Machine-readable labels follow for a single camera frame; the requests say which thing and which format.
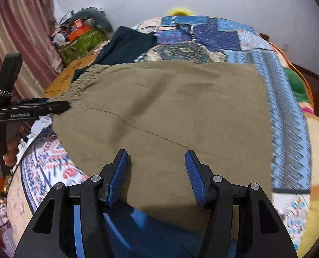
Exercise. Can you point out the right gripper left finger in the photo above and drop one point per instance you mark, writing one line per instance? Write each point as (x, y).
(70, 222)

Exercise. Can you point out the grey plush toy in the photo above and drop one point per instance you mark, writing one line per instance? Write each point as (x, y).
(98, 17)

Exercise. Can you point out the person left hand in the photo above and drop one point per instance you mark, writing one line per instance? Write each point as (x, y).
(10, 157)

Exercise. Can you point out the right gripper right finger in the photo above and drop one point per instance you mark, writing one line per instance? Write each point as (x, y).
(261, 231)

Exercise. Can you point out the yellow curved pillow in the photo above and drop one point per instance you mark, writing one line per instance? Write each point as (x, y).
(180, 11)

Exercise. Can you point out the dark teal folded garment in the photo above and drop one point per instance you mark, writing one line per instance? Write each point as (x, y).
(125, 46)

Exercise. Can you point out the olive khaki pants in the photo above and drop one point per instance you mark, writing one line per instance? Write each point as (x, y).
(157, 111)

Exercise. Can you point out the blue patchwork bedspread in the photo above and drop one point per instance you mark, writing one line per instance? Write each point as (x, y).
(202, 39)

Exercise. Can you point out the orange box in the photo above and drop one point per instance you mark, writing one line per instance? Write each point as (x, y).
(79, 29)

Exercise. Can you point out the green fabric storage box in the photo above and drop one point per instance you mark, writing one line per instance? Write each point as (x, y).
(81, 46)

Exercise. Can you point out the striped red curtain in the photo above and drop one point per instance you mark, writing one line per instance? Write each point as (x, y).
(26, 27)

